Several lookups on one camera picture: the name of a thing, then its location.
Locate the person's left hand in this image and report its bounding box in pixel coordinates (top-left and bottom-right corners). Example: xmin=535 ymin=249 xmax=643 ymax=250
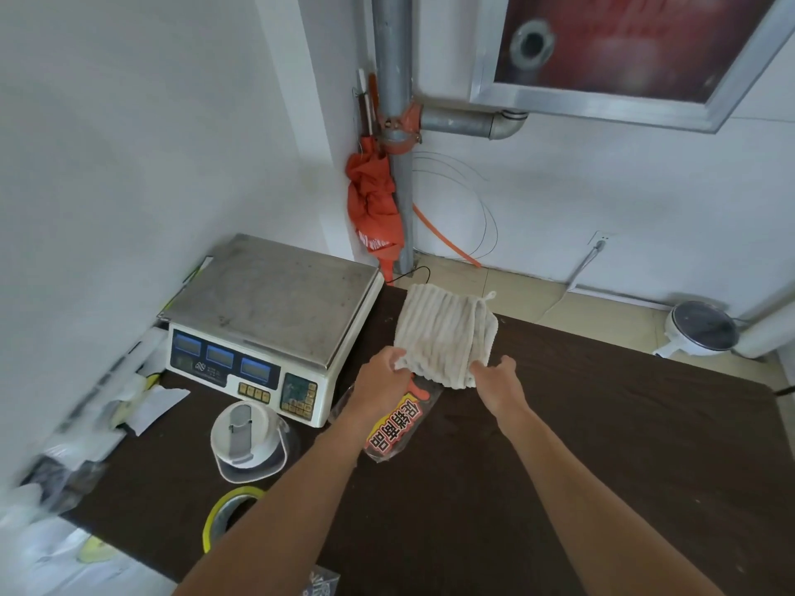
xmin=347 ymin=345 xmax=416 ymax=429

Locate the person's right hand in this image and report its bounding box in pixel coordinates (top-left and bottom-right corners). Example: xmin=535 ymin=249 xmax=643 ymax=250
xmin=469 ymin=355 xmax=532 ymax=429

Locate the clear bag yellow starburst sign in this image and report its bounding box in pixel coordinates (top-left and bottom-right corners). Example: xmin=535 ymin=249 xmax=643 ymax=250
xmin=327 ymin=375 xmax=443 ymax=464

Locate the white ribbed cloth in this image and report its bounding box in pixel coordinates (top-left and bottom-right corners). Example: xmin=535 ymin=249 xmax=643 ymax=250
xmin=393 ymin=283 xmax=500 ymax=391

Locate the clear jar with white lid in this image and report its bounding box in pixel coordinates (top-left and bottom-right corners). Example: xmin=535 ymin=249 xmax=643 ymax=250
xmin=210 ymin=400 xmax=293 ymax=485

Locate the small zip bag of screws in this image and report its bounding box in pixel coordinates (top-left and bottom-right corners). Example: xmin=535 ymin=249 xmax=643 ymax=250
xmin=301 ymin=567 xmax=341 ymax=596

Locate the yellow tape roll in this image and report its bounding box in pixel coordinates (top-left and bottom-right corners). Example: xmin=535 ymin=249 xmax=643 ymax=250
xmin=201 ymin=485 xmax=267 ymax=553

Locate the person's left forearm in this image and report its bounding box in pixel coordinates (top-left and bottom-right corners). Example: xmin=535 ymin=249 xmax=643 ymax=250
xmin=173 ymin=409 xmax=377 ymax=596

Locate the person's right forearm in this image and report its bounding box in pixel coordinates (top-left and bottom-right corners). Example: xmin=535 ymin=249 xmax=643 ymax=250
xmin=499 ymin=409 xmax=728 ymax=596

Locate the white electronic scale steel pan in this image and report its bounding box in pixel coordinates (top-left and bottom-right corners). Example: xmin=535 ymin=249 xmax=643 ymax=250
xmin=156 ymin=233 xmax=386 ymax=429

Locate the white round bin dark lid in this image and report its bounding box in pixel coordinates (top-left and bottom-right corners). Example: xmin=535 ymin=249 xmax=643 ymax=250
xmin=652 ymin=299 xmax=741 ymax=359

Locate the yellow green packet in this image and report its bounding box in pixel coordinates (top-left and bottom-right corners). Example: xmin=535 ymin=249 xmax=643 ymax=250
xmin=158 ymin=255 xmax=215 ymax=317

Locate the white plastic pipe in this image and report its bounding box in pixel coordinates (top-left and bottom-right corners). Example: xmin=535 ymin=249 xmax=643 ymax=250
xmin=732 ymin=297 xmax=795 ymax=361

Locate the pile of white plastic bags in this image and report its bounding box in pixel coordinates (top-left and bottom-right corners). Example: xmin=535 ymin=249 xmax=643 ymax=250
xmin=0 ymin=328 xmax=190 ymax=528

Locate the grey metal pipe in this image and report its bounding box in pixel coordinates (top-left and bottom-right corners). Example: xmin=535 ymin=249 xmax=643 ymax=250
xmin=371 ymin=0 xmax=530 ymax=277

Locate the white bag with yellow smiley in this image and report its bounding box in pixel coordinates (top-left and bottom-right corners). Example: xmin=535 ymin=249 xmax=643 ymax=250
xmin=12 ymin=521 xmax=178 ymax=596

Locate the metal framed red cabinet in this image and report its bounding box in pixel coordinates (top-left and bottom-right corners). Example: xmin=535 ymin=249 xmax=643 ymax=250
xmin=469 ymin=0 xmax=795 ymax=134

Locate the thin wire loop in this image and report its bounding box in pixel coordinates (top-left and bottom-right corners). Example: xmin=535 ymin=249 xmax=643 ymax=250
xmin=412 ymin=151 xmax=499 ymax=262

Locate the orange cable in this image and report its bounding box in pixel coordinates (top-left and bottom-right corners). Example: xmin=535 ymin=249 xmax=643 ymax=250
xmin=412 ymin=204 xmax=484 ymax=270

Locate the grey wall plug with conduit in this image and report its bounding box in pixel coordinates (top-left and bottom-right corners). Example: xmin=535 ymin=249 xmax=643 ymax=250
xmin=565 ymin=232 xmax=613 ymax=292

